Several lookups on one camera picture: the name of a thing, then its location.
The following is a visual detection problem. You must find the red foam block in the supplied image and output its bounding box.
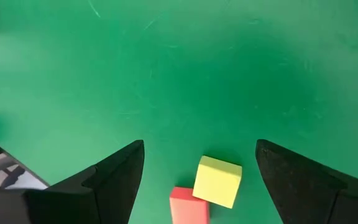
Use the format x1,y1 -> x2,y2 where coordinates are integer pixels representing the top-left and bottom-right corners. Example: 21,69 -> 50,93
169,186 -> 211,224

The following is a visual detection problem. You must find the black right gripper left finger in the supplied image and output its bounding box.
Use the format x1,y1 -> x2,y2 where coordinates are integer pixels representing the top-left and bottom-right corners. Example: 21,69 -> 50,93
26,139 -> 145,224

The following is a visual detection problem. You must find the yellow foam cube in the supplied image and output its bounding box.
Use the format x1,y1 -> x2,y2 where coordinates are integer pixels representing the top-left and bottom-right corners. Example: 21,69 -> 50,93
192,155 -> 243,210

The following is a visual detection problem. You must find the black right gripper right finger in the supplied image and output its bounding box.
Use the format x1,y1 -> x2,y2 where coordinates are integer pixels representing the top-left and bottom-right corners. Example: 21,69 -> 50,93
255,139 -> 358,224

